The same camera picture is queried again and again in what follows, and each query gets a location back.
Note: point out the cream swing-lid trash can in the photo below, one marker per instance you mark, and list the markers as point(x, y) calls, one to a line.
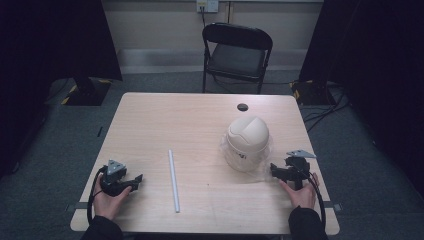
point(247, 140)

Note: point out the black folding chair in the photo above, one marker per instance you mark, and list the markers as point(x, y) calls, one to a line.
point(237, 60)

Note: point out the clear plastic bag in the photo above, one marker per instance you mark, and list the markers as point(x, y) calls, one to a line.
point(268, 171)

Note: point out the black stand base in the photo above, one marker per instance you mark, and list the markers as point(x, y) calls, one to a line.
point(311, 93)
point(87, 91)

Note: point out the person's left hand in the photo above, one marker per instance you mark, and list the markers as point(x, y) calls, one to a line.
point(107, 205)

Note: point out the white wall outlet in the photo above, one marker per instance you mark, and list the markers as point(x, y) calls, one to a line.
point(207, 5)

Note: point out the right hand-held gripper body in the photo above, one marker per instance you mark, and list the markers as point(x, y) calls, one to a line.
point(297, 168)

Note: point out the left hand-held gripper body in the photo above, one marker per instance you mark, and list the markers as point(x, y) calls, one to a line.
point(113, 181)

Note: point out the grey tape strip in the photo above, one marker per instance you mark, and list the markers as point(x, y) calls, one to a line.
point(78, 205)
point(333, 206)

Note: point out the person's right hand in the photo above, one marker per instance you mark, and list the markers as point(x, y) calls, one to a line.
point(303, 198)

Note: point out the white straw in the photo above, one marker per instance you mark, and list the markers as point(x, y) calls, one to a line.
point(173, 181)

